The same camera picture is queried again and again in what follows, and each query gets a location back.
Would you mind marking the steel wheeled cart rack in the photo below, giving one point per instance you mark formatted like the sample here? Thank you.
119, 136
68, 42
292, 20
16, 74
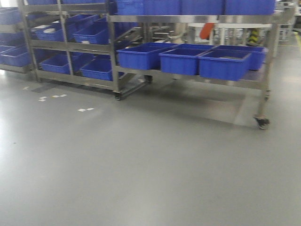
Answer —
251, 80

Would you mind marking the blue bin front left cart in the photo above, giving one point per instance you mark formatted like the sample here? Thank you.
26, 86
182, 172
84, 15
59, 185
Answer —
143, 57

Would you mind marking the blue bin cart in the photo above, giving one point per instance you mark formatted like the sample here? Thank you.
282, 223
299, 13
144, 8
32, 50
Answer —
143, 57
183, 59
257, 57
224, 65

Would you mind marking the blue bin front middle cart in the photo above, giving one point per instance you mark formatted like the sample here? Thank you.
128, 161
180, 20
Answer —
183, 59

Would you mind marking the blue bin front right cart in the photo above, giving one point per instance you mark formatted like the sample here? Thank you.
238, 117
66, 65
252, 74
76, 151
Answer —
224, 65

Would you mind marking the steel rack with tilted bins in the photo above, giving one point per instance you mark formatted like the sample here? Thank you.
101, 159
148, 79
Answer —
77, 43

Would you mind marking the black caster wheel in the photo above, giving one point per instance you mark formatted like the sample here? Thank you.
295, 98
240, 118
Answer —
262, 123

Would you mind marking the blue bin rear right cart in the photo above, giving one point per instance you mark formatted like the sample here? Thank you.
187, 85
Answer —
257, 57

